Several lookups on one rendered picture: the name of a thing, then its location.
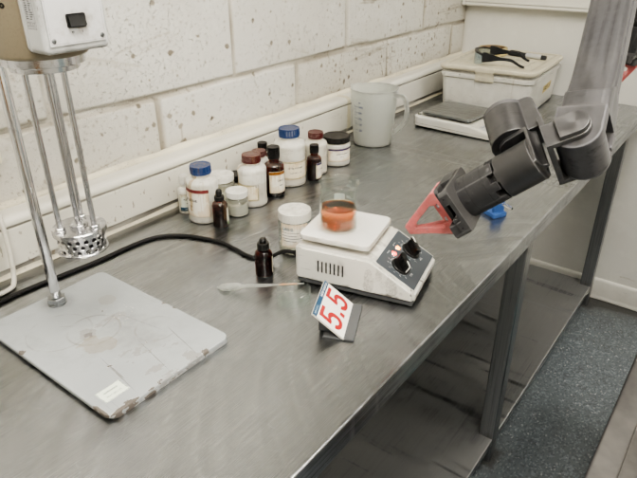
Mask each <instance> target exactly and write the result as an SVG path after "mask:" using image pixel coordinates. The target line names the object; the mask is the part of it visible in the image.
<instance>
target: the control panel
mask: <svg viewBox="0 0 637 478"><path fill-rule="evenodd" d="M408 241H409V238H408V237H407V236H406V235H404V234H403V233H402V232H400V231H398V232H397V233H396V234H395V235H394V236H393V238H392V239H391V241H390V242H389V243H388V245H387V246H386V248H385V249H384V250H383V252H382V253H381V255H380V256H379V257H378V259H377V260H376V262H377V263H378V264H379V265H381V266H382V267H383V268H385V269H386V270H387V271H388V272H389V273H391V274H392V275H393V276H395V277H396V278H397V279H399V280H400V281H401V282H403V283H404V284H405V285H407V286H408V287H410V288H411V289H413V290H414V289H415V287H416V286H417V285H418V283H419V281H420V279H421V277H422V276H423V274H424V272H425V270H426V268H427V267H428V264H429V262H430V260H431V259H432V255H430V254H429V253H428V252H426V251H425V250H424V249H422V248H421V247H420V249H421V252H420V256H419V257H418V258H411V257H409V256H408V255H407V257H408V259H409V263H410V265H411V268H410V272H409V274H407V275H404V274H401V273H399V272H398V271H396V270H395V269H394V267H393V266H392V263H391V262H392V260H393V259H394V258H397V257H398V256H399V255H400V254H401V253H402V252H404V250H403V249H402V246H403V245H404V244H405V243H407V242H408ZM396 246H398V247H400V249H397V248H396ZM393 251H395V252H396V255H393V254H392V252H393Z"/></svg>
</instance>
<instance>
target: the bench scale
mask: <svg viewBox="0 0 637 478"><path fill-rule="evenodd" d="M487 109H488V108H487V107H482V106H477V105H472V104H466V103H461V102H455V101H444V102H442V103H439V104H437V105H434V106H431V107H430V108H427V109H425V110H423V112H420V113H417V114H416V115H415V120H414V121H415V124H416V125H418V126H422V127H427V128H431V129H436V130H440V131H445V132H449V133H453V134H458V135H463V136H467V137H472V138H479V139H484V140H489V139H488V135H487V132H486V129H485V125H484V122H483V116H484V113H485V111H486V110H487Z"/></svg>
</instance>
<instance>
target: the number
mask: <svg viewBox="0 0 637 478"><path fill-rule="evenodd" d="M349 305H350V302H349V301H348V300H346V299H345V298H344V297H343V296H342V295H340V294H339V293H338V292H337V291H336V290H335V289H333V288H332V287H331V286H330V285H328V286H327V289H326V292H325V294H324V297H323V300H322V303H321V305H320V308H319V311H318V316H319V317H320V318H321V319H322V320H323V321H325V322H326V323H327V324H329V325H330V326H331V327H332V328H333V329H335V330H336V331H337V332H338V333H339V334H340V335H341V332H342V328H343V325H344V322H345V319H346V315H347V312H348V308H349Z"/></svg>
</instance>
